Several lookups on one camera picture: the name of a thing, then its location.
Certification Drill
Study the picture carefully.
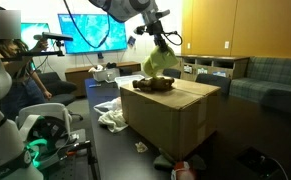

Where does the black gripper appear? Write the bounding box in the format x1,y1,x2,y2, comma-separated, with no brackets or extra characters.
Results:
133,21,168,52

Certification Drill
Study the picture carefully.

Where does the clear plastic container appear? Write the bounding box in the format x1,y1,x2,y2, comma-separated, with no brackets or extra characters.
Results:
114,74,144,87

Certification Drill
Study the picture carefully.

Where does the black office chair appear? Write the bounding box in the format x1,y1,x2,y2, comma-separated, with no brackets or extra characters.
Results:
38,71,84,122

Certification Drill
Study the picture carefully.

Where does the black camera on tripod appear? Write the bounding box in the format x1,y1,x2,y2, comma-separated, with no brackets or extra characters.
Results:
18,31,74,58

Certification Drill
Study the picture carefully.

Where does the wall mounted TV screen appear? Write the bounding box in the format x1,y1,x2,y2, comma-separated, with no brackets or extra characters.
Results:
58,14,127,54

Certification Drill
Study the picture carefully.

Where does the small paper wrapper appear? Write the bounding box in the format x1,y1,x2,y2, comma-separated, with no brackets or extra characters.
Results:
135,142,148,153

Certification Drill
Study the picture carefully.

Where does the person in striped shirt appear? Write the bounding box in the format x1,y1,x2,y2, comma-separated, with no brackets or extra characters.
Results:
0,5,53,121

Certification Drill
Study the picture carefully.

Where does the large cardboard box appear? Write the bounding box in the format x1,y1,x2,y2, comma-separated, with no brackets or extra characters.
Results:
120,79,220,160

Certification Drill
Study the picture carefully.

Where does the brown plush moose toy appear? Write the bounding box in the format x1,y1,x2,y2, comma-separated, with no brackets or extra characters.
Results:
132,77,175,92

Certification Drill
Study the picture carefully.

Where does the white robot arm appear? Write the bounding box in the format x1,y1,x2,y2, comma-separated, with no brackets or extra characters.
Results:
0,10,44,180

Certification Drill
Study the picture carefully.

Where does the white cloth rag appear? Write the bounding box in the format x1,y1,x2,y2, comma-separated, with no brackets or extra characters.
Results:
98,110,128,133

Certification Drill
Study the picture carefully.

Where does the green plaid sofa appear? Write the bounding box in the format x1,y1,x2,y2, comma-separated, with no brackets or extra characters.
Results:
230,57,291,113

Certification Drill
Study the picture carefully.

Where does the yellow microfiber cloth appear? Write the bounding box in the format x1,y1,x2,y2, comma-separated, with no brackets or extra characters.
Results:
142,46,178,78

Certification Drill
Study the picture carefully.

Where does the white plastic bag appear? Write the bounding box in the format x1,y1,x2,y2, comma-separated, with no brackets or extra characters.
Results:
93,97,122,114

